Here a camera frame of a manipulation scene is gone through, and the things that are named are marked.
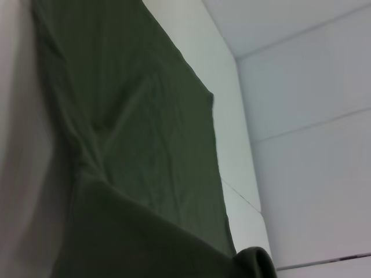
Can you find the dark green printed t-shirt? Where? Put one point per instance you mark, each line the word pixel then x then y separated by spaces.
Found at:
pixel 130 116

